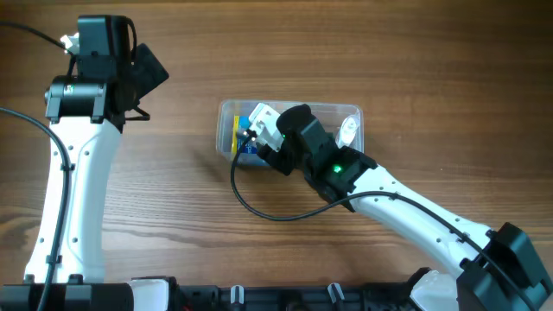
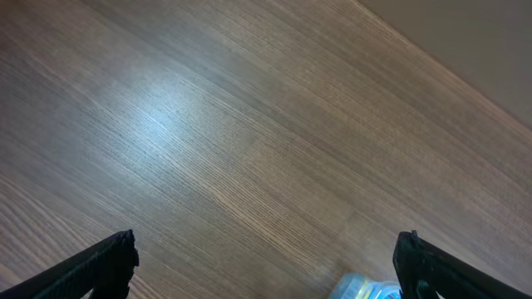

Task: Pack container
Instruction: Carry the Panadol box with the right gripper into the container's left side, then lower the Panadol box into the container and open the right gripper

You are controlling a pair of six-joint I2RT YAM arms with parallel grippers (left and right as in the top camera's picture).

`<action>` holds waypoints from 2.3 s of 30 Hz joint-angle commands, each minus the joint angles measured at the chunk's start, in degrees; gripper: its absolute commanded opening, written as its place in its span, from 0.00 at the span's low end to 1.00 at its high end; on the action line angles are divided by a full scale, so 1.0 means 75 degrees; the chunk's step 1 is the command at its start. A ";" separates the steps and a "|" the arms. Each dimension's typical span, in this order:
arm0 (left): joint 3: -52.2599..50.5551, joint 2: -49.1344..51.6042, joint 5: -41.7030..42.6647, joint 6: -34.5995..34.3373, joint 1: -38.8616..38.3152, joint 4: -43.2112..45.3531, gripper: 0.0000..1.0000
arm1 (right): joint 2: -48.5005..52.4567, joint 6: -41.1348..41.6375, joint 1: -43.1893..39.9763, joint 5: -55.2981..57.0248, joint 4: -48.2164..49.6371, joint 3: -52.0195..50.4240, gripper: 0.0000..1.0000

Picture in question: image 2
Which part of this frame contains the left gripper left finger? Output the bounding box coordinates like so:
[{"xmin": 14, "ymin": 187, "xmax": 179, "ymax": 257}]
[{"xmin": 1, "ymin": 230, "xmax": 139, "ymax": 299}]

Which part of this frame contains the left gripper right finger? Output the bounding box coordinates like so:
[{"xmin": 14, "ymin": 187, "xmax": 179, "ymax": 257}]
[{"xmin": 392, "ymin": 231, "xmax": 531, "ymax": 299}]

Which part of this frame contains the clear plastic container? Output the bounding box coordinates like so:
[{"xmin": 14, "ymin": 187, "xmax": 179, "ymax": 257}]
[{"xmin": 328, "ymin": 273, "xmax": 401, "ymax": 299}]

